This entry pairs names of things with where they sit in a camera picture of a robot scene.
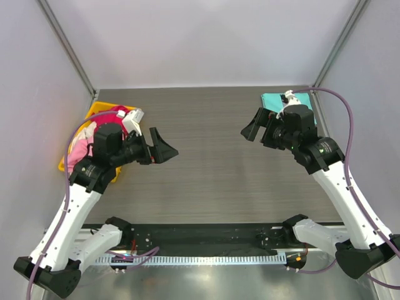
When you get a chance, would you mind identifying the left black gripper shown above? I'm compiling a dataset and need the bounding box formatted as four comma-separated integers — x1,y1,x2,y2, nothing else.
111,127,178,168

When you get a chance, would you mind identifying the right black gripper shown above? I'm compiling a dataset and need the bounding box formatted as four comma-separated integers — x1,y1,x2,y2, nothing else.
241,107,298,151

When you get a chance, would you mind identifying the pink t shirt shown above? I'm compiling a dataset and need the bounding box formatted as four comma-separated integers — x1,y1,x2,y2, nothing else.
67,136,94,174

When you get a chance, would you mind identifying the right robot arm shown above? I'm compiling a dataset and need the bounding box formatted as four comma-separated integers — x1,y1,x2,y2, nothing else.
241,104,399,279

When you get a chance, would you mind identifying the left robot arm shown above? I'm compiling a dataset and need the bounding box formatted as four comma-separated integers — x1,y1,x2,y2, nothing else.
14,123,179,299

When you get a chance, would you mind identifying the folded teal t shirt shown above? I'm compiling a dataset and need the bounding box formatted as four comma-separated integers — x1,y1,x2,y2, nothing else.
261,91,313,119

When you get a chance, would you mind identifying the red t shirt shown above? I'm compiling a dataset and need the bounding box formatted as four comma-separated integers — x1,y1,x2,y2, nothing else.
81,103,131,136

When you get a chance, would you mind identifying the white t shirt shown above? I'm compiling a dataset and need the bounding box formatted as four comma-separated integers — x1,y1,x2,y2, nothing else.
71,122,97,148

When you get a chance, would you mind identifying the yellow plastic bin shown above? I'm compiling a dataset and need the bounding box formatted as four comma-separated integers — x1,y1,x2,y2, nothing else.
58,101,144,183

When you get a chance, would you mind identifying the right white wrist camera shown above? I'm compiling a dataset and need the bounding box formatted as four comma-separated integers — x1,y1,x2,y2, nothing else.
276,90,301,119

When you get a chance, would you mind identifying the aluminium front rail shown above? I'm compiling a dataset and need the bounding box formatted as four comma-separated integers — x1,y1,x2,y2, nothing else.
43,227,354,251

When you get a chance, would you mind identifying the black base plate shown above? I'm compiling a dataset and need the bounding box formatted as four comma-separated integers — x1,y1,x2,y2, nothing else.
117,223,306,257

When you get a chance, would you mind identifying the slotted cable duct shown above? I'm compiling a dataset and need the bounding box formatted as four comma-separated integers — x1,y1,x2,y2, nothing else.
93,252,287,266

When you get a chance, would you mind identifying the right aluminium frame post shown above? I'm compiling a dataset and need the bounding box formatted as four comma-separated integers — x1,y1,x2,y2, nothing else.
312,0,371,87

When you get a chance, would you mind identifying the aluminium frame post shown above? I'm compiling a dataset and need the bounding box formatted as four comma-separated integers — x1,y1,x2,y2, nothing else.
36,0,96,99
312,0,371,87

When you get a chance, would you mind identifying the left aluminium frame post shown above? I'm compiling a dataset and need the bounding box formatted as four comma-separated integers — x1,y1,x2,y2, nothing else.
36,0,96,99

